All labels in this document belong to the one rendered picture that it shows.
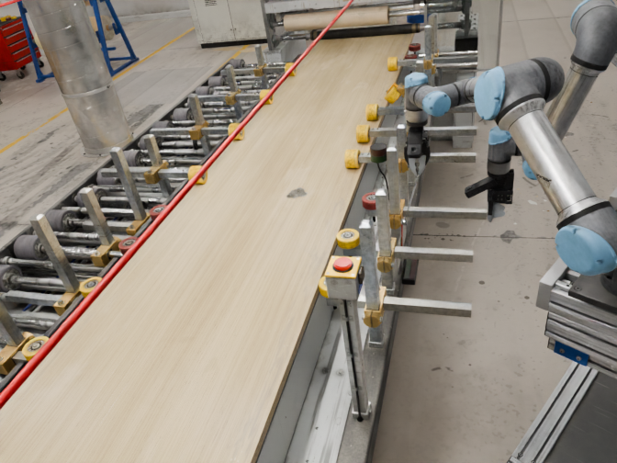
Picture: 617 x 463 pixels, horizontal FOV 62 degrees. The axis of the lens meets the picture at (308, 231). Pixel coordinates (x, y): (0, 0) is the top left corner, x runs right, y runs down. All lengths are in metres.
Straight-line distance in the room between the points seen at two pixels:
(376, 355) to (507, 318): 1.26
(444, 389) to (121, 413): 1.48
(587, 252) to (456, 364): 1.45
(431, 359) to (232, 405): 1.40
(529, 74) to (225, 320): 1.04
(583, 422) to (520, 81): 1.31
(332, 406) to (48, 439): 0.77
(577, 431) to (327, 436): 0.96
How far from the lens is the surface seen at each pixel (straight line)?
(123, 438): 1.39
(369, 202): 1.95
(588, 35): 1.59
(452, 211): 1.96
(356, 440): 1.47
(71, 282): 2.01
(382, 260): 1.72
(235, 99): 3.13
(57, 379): 1.62
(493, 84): 1.31
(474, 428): 2.35
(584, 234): 1.19
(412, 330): 2.69
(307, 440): 1.58
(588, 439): 2.15
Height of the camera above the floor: 1.93
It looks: 34 degrees down
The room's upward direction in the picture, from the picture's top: 10 degrees counter-clockwise
